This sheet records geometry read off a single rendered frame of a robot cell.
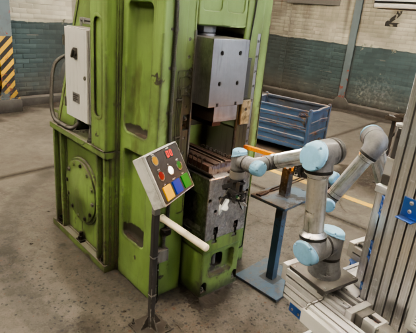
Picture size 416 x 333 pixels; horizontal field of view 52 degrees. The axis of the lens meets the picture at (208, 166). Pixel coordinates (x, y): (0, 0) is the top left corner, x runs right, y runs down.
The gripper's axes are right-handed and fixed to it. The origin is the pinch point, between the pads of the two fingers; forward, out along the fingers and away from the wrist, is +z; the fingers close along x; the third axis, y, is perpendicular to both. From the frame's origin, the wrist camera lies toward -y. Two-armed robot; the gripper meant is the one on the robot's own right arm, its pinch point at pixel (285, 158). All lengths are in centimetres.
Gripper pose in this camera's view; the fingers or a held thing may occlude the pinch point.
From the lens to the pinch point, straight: 254.9
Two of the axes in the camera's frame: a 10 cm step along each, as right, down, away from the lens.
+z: -6.6, -2.9, 6.9
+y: -0.5, 9.4, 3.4
